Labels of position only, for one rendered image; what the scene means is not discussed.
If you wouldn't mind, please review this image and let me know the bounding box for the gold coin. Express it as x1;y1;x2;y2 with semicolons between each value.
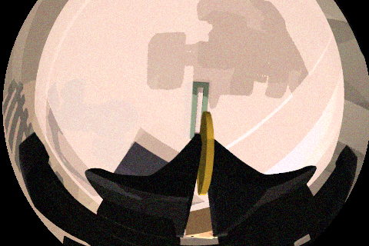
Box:
197;111;214;196

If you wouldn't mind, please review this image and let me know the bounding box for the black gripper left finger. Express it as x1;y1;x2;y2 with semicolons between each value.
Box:
85;135;202;238

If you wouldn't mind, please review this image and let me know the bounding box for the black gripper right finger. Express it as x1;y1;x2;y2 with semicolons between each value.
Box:
207;140;317;237

